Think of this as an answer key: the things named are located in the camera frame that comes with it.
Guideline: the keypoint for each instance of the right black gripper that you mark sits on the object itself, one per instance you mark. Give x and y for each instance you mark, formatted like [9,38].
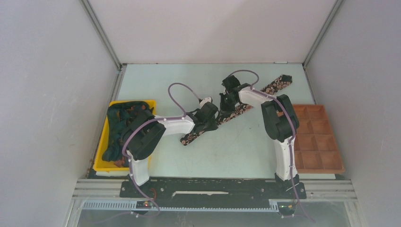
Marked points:
[224,110]

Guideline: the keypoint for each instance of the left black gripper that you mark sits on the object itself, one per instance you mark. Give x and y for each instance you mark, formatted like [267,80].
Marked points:
[213,126]

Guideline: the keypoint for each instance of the pink rose floral tie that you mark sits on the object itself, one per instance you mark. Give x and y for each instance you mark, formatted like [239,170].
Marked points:
[275,86]

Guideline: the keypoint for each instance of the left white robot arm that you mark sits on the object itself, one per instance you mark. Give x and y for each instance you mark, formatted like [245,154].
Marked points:
[142,136]

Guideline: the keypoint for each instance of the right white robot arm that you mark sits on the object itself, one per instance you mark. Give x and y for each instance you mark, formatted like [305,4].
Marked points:
[280,122]

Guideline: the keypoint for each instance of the pile of dark ties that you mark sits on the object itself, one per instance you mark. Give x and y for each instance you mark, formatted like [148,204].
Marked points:
[119,116]

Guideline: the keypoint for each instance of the brown compartment tray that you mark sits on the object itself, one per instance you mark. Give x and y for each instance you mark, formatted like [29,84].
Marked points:
[316,149]

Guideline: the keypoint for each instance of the yellow plastic bin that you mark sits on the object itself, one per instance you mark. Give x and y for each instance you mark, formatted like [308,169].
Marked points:
[109,167]

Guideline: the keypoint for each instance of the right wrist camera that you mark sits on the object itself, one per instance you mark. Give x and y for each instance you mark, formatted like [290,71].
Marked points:
[230,82]

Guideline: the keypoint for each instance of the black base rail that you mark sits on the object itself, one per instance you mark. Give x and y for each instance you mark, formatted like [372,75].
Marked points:
[213,193]

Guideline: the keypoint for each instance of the aluminium frame rail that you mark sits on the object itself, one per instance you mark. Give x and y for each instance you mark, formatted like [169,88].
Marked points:
[316,190]

